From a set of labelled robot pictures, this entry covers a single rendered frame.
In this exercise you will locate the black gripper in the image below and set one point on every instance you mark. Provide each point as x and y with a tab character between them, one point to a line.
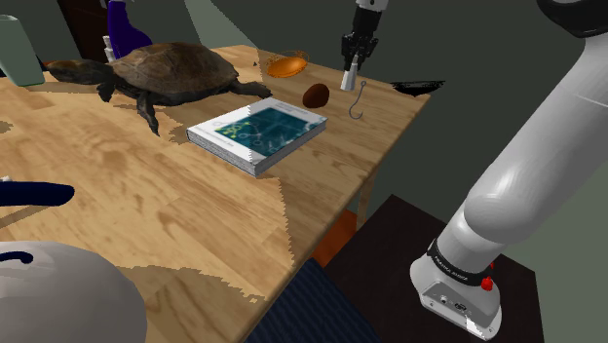
364	26

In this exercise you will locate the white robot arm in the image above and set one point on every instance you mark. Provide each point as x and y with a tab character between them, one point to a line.
532	161

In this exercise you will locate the small white tapered stick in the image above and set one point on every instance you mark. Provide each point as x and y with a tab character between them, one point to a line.
348	78

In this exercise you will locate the brown egg-shaped object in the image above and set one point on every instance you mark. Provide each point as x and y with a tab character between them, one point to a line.
316	96

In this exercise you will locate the grey metal hook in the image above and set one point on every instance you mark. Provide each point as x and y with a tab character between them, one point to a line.
357	113

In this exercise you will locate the teal and white book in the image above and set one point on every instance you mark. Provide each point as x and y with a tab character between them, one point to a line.
266	133

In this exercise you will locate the brown turtle figure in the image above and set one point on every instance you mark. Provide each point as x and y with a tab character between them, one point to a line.
175	71

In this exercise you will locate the orange box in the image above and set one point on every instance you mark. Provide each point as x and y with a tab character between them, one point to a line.
335	237

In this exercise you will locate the purple spray bottle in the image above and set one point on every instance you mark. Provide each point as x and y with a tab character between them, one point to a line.
124	33

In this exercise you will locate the dark robot stand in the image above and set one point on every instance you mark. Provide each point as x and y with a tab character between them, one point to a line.
380	285

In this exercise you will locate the wooden table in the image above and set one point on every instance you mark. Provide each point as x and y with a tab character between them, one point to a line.
156	190

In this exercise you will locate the dark blue striped seat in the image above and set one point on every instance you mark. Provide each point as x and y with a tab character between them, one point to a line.
308	308

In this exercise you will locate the dark brown cabinet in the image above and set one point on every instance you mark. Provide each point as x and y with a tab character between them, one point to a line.
85	23

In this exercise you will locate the pale green box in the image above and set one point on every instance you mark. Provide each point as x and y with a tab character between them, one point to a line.
16	52

